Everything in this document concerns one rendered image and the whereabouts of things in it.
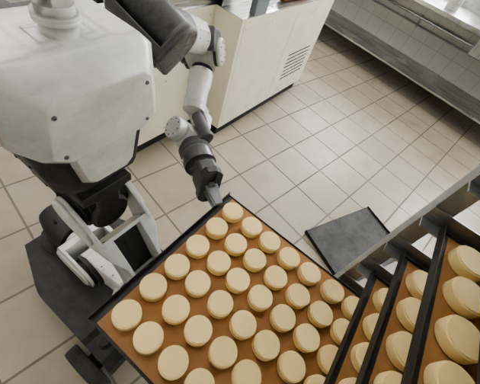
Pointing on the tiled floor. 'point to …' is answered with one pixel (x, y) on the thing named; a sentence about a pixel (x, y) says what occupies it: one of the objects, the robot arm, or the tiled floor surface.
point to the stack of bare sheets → (347, 238)
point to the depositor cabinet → (261, 54)
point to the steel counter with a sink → (470, 17)
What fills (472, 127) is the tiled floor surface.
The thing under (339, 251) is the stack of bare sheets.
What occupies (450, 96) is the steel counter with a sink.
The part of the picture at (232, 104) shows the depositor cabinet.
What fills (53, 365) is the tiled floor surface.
